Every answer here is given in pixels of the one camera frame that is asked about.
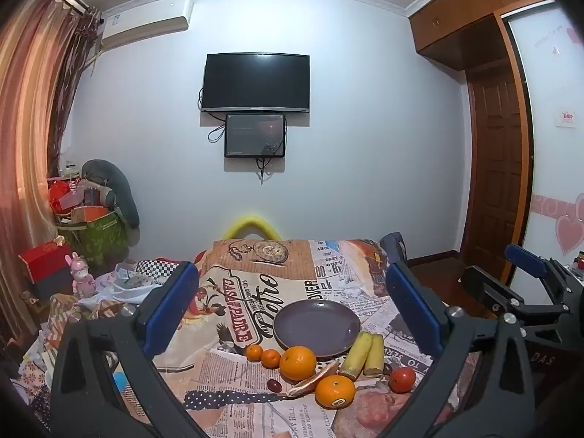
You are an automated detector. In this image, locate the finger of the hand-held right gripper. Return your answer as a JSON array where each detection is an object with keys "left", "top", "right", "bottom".
[
  {"left": 463, "top": 265, "right": 569, "bottom": 327},
  {"left": 504, "top": 243, "right": 571, "bottom": 304}
]

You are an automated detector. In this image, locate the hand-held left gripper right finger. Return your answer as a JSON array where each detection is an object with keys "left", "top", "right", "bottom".
[{"left": 379, "top": 261, "right": 537, "bottom": 438}]

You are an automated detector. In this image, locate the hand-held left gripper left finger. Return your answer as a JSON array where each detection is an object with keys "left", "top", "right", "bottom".
[{"left": 50, "top": 261, "right": 208, "bottom": 438}]

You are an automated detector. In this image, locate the yellow corn piece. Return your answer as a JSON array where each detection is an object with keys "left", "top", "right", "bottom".
[
  {"left": 338, "top": 331, "right": 374, "bottom": 380},
  {"left": 364, "top": 334, "right": 385, "bottom": 376}
]

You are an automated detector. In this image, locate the red tomato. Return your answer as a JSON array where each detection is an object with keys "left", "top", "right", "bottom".
[{"left": 389, "top": 367, "right": 417, "bottom": 394}]

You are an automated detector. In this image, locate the purple plate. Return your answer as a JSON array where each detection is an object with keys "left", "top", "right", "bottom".
[{"left": 273, "top": 300, "right": 362, "bottom": 359}]

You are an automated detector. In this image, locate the orange with sticker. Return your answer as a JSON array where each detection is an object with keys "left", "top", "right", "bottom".
[{"left": 315, "top": 375, "right": 357, "bottom": 410}]

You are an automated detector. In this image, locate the large orange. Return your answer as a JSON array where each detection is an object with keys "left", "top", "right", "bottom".
[{"left": 279, "top": 346, "right": 318, "bottom": 382}]

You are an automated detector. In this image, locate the orange slice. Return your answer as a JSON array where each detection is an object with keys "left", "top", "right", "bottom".
[{"left": 287, "top": 360, "right": 341, "bottom": 397}]

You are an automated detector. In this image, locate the black white checkered cloth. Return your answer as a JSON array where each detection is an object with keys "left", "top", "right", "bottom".
[{"left": 132, "top": 259, "right": 183, "bottom": 279}]

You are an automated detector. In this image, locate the white crumpled cloth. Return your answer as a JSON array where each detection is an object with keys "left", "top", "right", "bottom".
[{"left": 77, "top": 262, "right": 160, "bottom": 306}]

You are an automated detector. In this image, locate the newspaper print tablecloth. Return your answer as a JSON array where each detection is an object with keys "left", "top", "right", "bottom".
[{"left": 114, "top": 237, "right": 461, "bottom": 438}]

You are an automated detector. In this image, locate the brown wooden door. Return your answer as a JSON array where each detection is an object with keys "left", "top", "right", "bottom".
[{"left": 465, "top": 68, "right": 534, "bottom": 279}]

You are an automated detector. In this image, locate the white heart sticker wardrobe door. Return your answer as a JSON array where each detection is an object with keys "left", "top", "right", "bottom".
[{"left": 506, "top": 4, "right": 584, "bottom": 274}]

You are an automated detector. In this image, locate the pink toy figure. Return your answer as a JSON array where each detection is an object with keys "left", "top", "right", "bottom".
[{"left": 69, "top": 252, "right": 96, "bottom": 296}]

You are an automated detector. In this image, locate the green patterned box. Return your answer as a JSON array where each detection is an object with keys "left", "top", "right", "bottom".
[{"left": 57, "top": 210, "right": 129, "bottom": 266}]

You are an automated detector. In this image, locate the yellow chair back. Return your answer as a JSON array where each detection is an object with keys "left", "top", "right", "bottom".
[{"left": 223, "top": 218, "right": 283, "bottom": 241}]

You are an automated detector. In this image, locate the grey plush pillow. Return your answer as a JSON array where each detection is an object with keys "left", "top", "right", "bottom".
[{"left": 81, "top": 160, "right": 140, "bottom": 229}]

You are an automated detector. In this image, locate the red box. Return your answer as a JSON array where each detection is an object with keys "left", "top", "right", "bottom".
[{"left": 19, "top": 243, "right": 74, "bottom": 284}]

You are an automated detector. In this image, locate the pile of red gift boxes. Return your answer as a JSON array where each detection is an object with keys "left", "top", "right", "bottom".
[{"left": 48, "top": 178, "right": 112, "bottom": 224}]

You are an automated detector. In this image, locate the pink striped curtain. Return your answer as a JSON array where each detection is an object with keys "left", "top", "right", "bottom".
[{"left": 0, "top": 0, "right": 92, "bottom": 329}]

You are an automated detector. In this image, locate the wooden overhead cabinet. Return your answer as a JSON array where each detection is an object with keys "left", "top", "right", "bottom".
[{"left": 408, "top": 0, "right": 566, "bottom": 71}]

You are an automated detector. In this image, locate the brown patterned curtain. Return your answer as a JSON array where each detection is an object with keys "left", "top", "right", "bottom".
[{"left": 48, "top": 7, "right": 102, "bottom": 178}]

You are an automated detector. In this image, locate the white air conditioner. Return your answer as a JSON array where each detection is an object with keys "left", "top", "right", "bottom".
[{"left": 99, "top": 0, "right": 195, "bottom": 51}]

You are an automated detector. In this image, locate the small black wall monitor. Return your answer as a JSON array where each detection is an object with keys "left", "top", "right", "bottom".
[{"left": 224, "top": 113, "right": 287, "bottom": 158}]

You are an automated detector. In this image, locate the black wall television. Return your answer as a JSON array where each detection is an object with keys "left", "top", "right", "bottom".
[{"left": 201, "top": 53, "right": 311, "bottom": 113}]

